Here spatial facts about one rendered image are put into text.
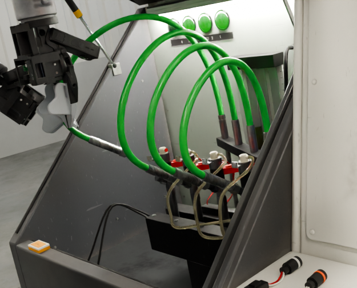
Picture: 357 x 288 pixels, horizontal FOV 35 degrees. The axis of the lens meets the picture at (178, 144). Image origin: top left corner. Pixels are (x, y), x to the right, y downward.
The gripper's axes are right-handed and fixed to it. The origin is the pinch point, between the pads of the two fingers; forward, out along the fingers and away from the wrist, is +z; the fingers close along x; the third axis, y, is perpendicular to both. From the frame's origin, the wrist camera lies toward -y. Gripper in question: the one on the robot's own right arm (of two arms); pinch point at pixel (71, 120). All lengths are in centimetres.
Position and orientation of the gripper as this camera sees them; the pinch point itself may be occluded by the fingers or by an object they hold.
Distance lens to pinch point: 112.2
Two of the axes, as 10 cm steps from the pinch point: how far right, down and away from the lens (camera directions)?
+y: -7.3, 2.9, -6.3
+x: 6.6, 0.5, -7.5
